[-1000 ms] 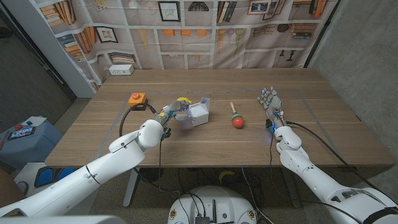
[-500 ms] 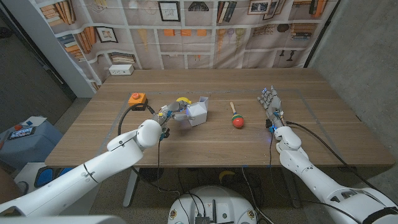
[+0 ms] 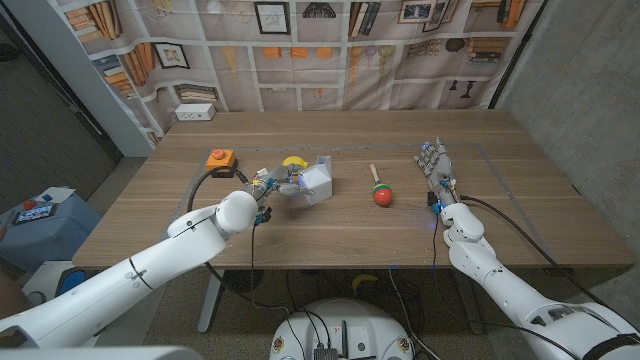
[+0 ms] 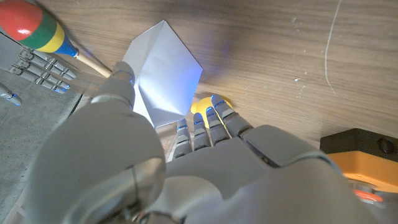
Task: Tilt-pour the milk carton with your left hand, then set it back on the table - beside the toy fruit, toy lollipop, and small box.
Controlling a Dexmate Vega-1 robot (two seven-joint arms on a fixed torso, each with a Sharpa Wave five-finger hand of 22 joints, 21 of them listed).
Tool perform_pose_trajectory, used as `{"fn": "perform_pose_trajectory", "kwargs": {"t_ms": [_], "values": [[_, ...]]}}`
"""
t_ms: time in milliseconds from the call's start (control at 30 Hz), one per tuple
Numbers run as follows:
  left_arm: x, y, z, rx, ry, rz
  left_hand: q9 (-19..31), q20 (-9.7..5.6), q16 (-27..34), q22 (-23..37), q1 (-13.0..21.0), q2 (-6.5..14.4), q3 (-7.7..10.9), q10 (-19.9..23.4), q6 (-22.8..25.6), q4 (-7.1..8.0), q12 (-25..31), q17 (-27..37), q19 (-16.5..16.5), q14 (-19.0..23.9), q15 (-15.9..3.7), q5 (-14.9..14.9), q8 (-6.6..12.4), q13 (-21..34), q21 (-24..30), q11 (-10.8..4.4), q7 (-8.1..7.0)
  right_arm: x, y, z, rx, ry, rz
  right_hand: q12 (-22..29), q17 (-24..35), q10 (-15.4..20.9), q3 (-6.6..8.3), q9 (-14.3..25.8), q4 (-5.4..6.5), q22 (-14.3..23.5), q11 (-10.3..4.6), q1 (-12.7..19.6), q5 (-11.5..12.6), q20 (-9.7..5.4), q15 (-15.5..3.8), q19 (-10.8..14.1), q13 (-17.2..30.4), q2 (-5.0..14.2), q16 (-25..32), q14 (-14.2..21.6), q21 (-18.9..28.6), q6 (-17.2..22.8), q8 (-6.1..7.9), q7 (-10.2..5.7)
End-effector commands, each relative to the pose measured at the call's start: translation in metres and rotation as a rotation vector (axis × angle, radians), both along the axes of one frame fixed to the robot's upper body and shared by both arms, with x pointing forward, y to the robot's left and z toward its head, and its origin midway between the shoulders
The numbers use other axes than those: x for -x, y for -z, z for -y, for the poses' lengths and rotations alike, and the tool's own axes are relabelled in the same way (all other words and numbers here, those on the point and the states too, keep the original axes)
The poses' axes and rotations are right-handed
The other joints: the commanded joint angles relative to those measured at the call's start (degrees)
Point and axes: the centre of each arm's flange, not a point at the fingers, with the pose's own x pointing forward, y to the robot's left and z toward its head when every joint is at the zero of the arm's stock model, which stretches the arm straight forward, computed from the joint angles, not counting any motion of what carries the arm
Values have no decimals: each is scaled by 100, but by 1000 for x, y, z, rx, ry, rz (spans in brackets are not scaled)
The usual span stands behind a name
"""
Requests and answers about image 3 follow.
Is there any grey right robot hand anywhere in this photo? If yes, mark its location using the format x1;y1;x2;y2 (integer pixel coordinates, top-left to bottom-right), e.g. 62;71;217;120
413;136;461;207

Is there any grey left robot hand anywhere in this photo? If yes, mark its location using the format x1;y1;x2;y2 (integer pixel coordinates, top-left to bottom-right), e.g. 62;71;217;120
243;163;316;202

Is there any white milk carton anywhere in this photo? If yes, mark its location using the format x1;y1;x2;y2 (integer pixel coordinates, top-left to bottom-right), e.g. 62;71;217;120
298;155;334;206

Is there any orange box with red button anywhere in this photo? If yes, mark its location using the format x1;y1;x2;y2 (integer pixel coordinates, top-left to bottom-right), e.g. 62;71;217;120
205;148;239;172

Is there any black round floor fan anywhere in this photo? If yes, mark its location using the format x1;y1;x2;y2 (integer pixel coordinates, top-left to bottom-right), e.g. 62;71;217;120
223;268;265;294

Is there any white power strip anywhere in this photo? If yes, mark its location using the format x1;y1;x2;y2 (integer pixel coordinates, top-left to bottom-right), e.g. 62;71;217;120
174;102;217;122

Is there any printed bookshelf backdrop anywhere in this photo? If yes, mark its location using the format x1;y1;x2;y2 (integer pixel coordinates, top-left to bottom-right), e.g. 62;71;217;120
53;0;546;146

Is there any yellow object under table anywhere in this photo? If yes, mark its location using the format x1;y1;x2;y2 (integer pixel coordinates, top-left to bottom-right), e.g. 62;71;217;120
351;273;380;295

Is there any grey table leg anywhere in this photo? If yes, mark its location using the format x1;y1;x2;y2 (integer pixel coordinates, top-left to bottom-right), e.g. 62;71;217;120
452;267;486;335

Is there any black backdrop stand pole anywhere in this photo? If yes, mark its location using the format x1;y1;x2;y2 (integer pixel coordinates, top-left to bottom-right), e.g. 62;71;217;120
488;0;549;110

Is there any white table leg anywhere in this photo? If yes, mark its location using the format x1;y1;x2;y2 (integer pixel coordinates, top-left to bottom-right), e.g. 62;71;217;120
197;268;226;335

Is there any white robot torso base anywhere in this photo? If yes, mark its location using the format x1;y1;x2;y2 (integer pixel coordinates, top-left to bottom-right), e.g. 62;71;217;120
268;298;416;360

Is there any blue-grey storage bin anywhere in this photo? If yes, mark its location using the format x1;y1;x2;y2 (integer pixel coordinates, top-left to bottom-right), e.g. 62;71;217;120
0;192;104;274

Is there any black smartphone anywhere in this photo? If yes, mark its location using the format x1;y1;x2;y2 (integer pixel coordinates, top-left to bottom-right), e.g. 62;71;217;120
12;203;59;226

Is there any white and blue floor panel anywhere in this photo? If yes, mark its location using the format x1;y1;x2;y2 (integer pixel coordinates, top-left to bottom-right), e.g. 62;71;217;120
22;260;104;304

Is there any person's leg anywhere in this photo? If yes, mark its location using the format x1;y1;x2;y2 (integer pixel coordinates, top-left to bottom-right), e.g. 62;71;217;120
0;282;30;321

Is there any red toy lollipop wooden handle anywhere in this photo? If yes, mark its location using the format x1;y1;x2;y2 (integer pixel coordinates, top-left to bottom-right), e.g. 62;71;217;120
368;162;394;208

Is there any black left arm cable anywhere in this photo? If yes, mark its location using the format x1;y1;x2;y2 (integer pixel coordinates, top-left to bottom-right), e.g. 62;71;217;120
187;166;306;360

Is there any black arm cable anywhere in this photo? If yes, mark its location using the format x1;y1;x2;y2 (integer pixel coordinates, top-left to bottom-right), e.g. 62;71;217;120
187;166;306;360
457;194;640;331

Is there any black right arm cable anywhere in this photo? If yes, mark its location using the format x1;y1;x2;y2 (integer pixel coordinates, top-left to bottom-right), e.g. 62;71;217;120
457;194;640;331

